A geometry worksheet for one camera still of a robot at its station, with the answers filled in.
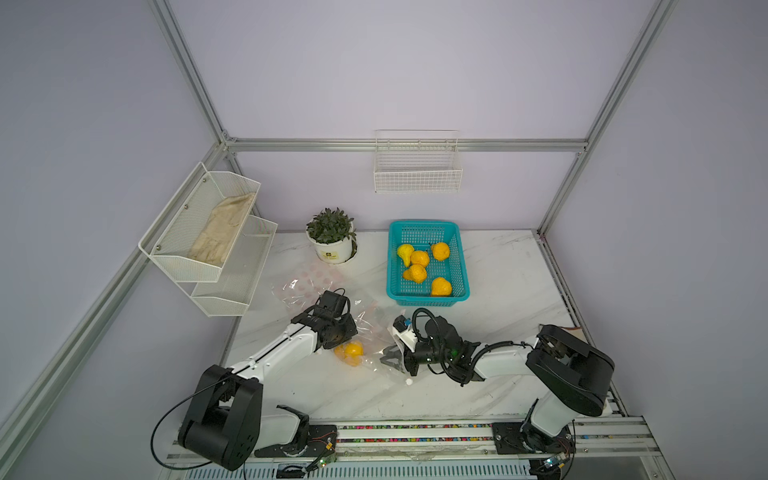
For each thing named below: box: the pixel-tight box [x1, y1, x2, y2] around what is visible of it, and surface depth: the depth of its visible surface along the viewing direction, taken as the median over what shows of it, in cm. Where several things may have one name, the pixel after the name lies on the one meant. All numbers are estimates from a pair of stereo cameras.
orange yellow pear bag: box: [432, 242, 451, 261], surface depth 110 cm
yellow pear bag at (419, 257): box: [410, 250, 429, 267], surface depth 109 cm
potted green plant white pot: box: [306, 207, 358, 265], surface depth 100 cm
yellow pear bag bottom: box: [334, 341, 364, 367], surface depth 82 cm
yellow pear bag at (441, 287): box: [431, 277, 452, 297], surface depth 100 cm
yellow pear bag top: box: [403, 264, 427, 284], surface depth 104 cm
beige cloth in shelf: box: [188, 192, 256, 266], surface depth 81 cm
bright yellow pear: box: [397, 244, 414, 267], surface depth 110 cm
